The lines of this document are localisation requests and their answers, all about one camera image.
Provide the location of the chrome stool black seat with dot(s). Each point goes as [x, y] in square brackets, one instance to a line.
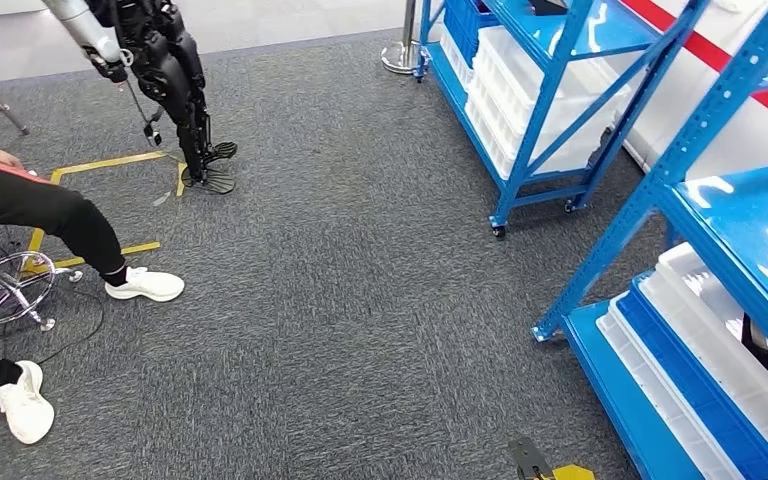
[6, 298]

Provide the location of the person's left hand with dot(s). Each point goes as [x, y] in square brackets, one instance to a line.
[3, 159]

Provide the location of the chrome stanchion post round base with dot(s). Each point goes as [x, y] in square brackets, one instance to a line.
[405, 56]

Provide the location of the white car body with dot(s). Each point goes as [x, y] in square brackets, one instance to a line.
[748, 146]

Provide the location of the white plastic bin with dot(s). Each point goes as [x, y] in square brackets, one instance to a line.
[510, 66]
[455, 63]
[649, 391]
[702, 331]
[490, 136]

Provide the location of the blue metal shelf rack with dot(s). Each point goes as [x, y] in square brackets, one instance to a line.
[543, 99]
[689, 139]

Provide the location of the person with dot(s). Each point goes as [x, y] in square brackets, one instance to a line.
[59, 212]

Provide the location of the yellow floor tape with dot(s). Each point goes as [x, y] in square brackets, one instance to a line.
[573, 474]
[106, 161]

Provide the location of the black standing humanoid robot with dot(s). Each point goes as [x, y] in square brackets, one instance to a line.
[172, 73]

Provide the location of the standing robot silver arm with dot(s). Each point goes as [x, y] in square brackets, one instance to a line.
[82, 30]

